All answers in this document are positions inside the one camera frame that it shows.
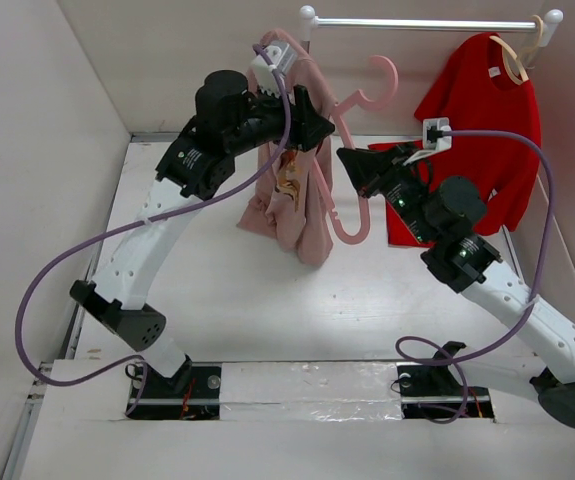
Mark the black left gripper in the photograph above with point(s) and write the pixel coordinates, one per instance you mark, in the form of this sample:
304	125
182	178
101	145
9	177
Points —
307	125

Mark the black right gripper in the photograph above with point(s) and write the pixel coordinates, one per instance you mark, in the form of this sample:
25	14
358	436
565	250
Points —
372	170

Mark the pink t-shirt with print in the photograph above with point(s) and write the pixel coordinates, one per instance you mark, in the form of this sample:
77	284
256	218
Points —
287	205

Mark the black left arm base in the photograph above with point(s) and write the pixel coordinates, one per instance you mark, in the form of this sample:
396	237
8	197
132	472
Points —
199	401

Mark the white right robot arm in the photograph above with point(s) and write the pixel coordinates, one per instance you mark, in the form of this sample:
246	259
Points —
470	266

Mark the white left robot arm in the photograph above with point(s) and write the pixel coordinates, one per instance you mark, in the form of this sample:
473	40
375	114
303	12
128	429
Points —
234	114

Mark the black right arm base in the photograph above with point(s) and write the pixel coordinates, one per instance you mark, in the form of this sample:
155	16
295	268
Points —
435	394

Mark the red t-shirt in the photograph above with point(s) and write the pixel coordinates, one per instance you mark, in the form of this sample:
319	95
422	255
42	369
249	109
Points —
475	92

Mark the beige wooden hanger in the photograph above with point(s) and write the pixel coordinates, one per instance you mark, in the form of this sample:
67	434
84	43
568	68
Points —
514	62

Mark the silver clothes rack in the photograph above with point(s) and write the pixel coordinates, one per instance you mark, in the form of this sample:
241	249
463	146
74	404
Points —
309	21

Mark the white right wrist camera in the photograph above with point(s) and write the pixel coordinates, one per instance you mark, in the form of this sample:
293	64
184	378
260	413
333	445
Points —
435	139

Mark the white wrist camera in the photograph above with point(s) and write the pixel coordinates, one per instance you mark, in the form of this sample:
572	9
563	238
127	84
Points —
435	139
281	56

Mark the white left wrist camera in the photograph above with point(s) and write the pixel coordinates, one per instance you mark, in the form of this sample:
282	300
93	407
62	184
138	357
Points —
281	56

